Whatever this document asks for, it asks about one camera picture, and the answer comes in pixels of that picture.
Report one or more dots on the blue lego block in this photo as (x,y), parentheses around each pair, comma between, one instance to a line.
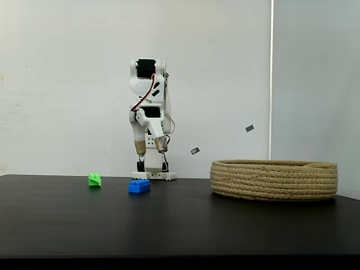
(139,186)

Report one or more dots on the dark tape piece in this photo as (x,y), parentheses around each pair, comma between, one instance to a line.
(250,128)
(195,150)

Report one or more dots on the green lego block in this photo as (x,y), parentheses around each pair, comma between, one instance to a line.
(95,180)

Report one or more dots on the white vertical corner trim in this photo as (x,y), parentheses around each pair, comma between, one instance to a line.
(271,84)

